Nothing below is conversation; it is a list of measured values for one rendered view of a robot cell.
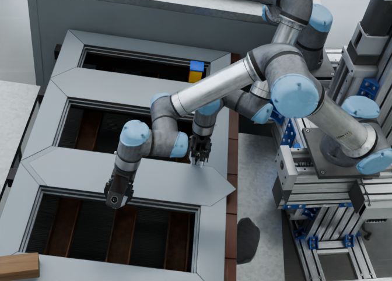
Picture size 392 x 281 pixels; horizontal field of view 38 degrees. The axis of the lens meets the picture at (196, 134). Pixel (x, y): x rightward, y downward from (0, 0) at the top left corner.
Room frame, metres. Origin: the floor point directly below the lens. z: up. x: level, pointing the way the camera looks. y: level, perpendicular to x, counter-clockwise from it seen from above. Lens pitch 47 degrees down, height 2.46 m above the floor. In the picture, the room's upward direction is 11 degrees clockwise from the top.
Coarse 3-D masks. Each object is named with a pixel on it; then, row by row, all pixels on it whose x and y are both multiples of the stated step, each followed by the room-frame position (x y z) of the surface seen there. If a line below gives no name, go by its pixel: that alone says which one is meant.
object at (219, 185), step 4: (212, 168) 1.35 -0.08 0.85; (212, 172) 1.33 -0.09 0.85; (216, 172) 1.34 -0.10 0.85; (212, 176) 1.31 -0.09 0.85; (216, 176) 1.32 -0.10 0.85; (220, 176) 1.32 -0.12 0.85; (212, 180) 1.30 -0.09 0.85; (216, 180) 1.30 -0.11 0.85; (220, 180) 1.30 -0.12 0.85; (224, 180) 1.31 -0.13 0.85; (212, 184) 1.28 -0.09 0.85; (216, 184) 1.28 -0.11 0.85; (220, 184) 1.28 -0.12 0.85; (224, 184) 1.29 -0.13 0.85; (212, 188) 1.26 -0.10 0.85; (216, 188) 1.26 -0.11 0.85; (220, 188) 1.27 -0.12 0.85; (224, 188) 1.27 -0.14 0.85; (212, 192) 1.24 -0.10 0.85; (216, 192) 1.24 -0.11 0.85; (220, 192) 1.25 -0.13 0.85; (224, 192) 1.25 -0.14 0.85; (212, 196) 1.22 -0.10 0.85; (216, 196) 1.23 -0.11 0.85; (220, 196) 1.23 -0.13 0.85; (224, 196) 1.23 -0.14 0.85; (212, 200) 1.21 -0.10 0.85; (216, 200) 1.21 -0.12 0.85; (212, 204) 1.19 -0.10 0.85
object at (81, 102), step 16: (96, 48) 1.92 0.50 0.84; (112, 48) 1.92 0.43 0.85; (80, 64) 1.80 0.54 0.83; (176, 64) 1.93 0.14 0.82; (208, 64) 1.95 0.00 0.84; (64, 112) 1.50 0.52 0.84; (128, 112) 1.58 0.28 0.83; (144, 112) 1.60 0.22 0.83; (32, 176) 1.16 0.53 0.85; (48, 192) 1.13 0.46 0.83; (64, 192) 1.13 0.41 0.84; (80, 192) 1.14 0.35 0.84; (96, 192) 1.15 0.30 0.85; (32, 208) 1.04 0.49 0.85; (160, 208) 1.15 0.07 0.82; (176, 208) 1.16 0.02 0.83; (192, 208) 1.17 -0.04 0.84; (32, 224) 0.99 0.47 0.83; (192, 256) 0.99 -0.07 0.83; (192, 272) 0.93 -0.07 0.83
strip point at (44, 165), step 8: (48, 152) 1.28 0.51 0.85; (56, 152) 1.29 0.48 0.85; (32, 160) 1.23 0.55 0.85; (40, 160) 1.24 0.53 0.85; (48, 160) 1.24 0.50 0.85; (40, 168) 1.20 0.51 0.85; (48, 168) 1.21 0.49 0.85; (40, 176) 1.17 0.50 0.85; (48, 176) 1.18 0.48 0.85; (48, 184) 1.14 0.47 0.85
